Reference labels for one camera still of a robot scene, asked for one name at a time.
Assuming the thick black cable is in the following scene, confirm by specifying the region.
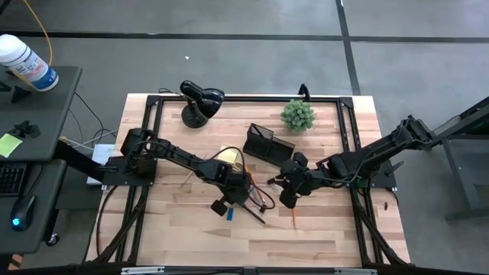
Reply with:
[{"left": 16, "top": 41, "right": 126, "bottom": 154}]
[{"left": 95, "top": 185, "right": 120, "bottom": 257}]

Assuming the black computer mouse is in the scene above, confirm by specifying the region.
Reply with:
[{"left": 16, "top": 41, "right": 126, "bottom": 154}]
[{"left": 9, "top": 195, "right": 37, "bottom": 232}]

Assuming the white wipes canister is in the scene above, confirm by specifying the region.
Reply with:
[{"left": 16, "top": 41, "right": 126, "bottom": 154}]
[{"left": 0, "top": 33, "right": 60, "bottom": 92}]

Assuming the white cable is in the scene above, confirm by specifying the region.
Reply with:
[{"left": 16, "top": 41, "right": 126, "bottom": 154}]
[{"left": 60, "top": 128, "right": 119, "bottom": 150}]

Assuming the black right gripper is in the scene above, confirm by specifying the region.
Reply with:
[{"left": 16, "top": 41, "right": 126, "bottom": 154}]
[{"left": 273, "top": 151, "right": 318, "bottom": 209}]

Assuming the black crossbar with silver brackets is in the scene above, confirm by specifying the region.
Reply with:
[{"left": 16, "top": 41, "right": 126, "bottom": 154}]
[{"left": 7, "top": 263, "right": 489, "bottom": 275}]

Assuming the green artificial plant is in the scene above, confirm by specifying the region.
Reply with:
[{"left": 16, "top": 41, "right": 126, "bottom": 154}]
[{"left": 280, "top": 99, "right": 316, "bottom": 134}]

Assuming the black keyboard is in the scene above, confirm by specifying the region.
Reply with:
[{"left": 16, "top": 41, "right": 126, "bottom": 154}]
[{"left": 0, "top": 163, "right": 28, "bottom": 198}]

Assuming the black aluminium table frame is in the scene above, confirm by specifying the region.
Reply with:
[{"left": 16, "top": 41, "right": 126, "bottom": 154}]
[{"left": 84, "top": 94, "right": 412, "bottom": 268}]

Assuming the green sticky note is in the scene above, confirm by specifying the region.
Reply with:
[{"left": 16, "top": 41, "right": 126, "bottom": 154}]
[{"left": 0, "top": 132, "right": 24, "bottom": 159}]

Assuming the black side desk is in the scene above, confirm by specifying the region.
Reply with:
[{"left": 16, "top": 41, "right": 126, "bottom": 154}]
[{"left": 0, "top": 65, "right": 83, "bottom": 163}]

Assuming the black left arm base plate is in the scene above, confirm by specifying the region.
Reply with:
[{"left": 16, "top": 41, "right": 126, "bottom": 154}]
[{"left": 101, "top": 156, "right": 158, "bottom": 187}]

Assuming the small black plastic part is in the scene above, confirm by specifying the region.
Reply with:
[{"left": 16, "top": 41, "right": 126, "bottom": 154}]
[{"left": 8, "top": 120, "right": 41, "bottom": 139}]

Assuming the yellow sticky note pad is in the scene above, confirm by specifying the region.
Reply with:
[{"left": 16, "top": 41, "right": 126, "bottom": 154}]
[{"left": 219, "top": 146, "right": 245, "bottom": 173}]

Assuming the black pen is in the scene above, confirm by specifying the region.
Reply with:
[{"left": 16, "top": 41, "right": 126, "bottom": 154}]
[{"left": 240, "top": 203, "right": 267, "bottom": 225}]

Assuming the yellow cable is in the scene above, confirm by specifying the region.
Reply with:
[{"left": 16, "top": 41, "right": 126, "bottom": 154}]
[{"left": 7, "top": 0, "right": 53, "bottom": 91}]

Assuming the white box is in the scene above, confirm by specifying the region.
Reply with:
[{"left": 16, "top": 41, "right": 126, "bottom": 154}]
[{"left": 86, "top": 143, "right": 118, "bottom": 186}]

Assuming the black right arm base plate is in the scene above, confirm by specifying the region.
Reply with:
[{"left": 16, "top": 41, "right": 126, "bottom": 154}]
[{"left": 342, "top": 157, "right": 405, "bottom": 189}]

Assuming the dark grey metal cart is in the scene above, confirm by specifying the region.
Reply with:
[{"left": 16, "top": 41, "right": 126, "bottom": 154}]
[{"left": 419, "top": 95, "right": 489, "bottom": 222}]

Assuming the orange striped marker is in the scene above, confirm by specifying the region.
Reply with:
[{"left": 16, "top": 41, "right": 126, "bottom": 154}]
[{"left": 7, "top": 254, "right": 24, "bottom": 270}]

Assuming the light wooden pencil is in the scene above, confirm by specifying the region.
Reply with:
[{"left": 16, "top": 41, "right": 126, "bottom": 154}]
[{"left": 180, "top": 153, "right": 208, "bottom": 189}]

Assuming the black desk lamp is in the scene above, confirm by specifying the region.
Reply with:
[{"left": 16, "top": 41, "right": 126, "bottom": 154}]
[{"left": 179, "top": 79, "right": 226, "bottom": 130}]

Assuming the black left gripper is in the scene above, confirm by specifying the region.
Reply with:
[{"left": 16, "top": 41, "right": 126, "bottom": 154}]
[{"left": 210, "top": 163, "right": 267, "bottom": 218}]

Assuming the small black mount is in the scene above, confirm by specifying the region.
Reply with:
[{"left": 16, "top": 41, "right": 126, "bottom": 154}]
[{"left": 297, "top": 82, "right": 312, "bottom": 102}]

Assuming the black mesh desk organizer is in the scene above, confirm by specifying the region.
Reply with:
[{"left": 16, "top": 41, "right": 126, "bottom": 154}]
[{"left": 242, "top": 121, "right": 296, "bottom": 167}]

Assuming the black keyboard shelf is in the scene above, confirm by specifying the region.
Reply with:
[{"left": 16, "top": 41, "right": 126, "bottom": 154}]
[{"left": 0, "top": 158, "right": 68, "bottom": 256}]

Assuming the black desk base leg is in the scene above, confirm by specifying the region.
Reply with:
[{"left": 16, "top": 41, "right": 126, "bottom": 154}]
[{"left": 53, "top": 137, "right": 119, "bottom": 183}]

